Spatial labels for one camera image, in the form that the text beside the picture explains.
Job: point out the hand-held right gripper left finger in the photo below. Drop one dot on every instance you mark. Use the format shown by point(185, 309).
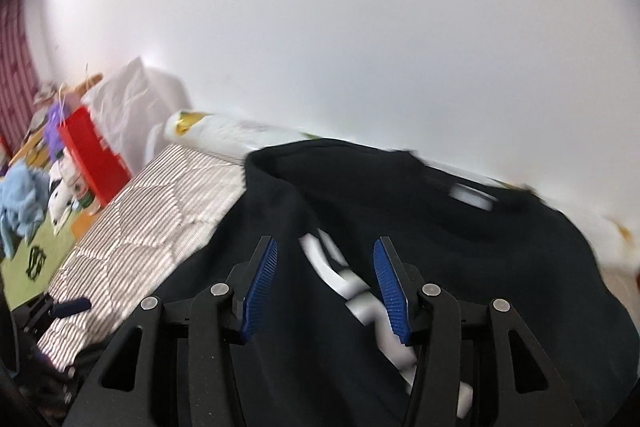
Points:
point(260, 287)

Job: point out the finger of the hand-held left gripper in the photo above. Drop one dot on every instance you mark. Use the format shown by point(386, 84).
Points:
point(75, 306)

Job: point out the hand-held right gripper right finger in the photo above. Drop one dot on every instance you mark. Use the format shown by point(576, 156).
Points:
point(390, 287)

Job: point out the black sweatshirt with white print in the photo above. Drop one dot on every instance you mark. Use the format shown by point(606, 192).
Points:
point(350, 207)

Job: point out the green floor mat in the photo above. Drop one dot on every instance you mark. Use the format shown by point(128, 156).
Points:
point(35, 267)

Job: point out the white bottle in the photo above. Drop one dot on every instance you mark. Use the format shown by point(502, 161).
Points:
point(62, 192)

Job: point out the striped quilted mattress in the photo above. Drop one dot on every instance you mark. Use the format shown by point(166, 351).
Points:
point(165, 217)

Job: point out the light blue cloth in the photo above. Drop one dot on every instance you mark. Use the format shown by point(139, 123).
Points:
point(22, 197)

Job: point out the red cardboard box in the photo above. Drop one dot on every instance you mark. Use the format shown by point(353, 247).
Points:
point(90, 152)

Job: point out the purple object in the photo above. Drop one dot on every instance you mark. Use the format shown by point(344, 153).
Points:
point(55, 127)

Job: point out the white plastic bag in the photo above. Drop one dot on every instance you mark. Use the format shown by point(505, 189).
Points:
point(130, 107)

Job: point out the red striped curtain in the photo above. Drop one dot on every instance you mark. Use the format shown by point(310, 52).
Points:
point(15, 67)

